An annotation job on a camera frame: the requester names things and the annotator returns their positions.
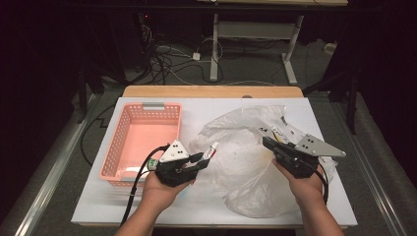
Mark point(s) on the small white tube red cap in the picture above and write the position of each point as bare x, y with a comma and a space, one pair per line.
211, 151

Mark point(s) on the grey table grommet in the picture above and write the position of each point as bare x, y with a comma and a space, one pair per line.
247, 96

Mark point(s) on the pink plastic basket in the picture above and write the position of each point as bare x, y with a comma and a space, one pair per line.
144, 137

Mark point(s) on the clear plastic bag yellow smiley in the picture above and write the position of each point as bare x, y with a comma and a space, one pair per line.
242, 164

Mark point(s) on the white table board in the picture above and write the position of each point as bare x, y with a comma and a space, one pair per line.
203, 105

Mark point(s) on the white desk frame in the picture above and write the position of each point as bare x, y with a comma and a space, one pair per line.
214, 49

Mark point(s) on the black stand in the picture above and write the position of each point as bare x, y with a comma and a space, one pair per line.
351, 98
83, 95

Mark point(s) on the white power adapter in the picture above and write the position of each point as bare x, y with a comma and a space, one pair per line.
196, 56

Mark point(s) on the metal floor rail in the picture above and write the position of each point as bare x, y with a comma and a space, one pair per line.
377, 190
49, 183

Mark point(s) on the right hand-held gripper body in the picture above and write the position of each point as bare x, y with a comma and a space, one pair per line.
301, 162

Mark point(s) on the person's left hand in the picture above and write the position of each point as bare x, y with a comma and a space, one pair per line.
160, 193

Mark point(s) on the person's right hand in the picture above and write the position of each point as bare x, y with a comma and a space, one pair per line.
306, 190

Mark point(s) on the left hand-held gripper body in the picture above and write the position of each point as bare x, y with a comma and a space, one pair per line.
173, 170

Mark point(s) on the wooden table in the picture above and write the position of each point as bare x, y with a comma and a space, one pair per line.
213, 91

